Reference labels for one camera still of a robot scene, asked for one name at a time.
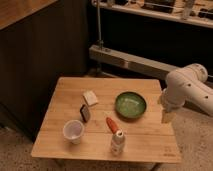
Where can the upper cluttered shelf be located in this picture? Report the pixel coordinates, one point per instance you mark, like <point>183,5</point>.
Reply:
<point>193,12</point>

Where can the yellow sponge-like end effector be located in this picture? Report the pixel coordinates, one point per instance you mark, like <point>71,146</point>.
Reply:
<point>167,117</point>

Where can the white small bottle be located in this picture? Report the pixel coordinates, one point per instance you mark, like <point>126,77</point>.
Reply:
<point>117,143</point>

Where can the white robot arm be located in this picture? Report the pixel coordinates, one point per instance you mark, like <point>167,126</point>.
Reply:
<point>186,84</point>

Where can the vertical metal pole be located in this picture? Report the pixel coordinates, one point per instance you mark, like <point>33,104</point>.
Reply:
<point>100,41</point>

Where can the wooden low table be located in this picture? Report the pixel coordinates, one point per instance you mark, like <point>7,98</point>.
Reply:
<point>147,138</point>

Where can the white plastic cup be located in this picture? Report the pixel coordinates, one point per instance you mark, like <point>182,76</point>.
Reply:
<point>73,131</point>

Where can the green round plate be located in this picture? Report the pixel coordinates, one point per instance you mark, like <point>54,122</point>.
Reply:
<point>130,105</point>

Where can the orange carrot toy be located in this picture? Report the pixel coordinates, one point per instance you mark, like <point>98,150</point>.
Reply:
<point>112,125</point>

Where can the dark wooden cabinet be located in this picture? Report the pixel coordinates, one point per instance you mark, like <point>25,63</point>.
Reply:
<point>34,53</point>

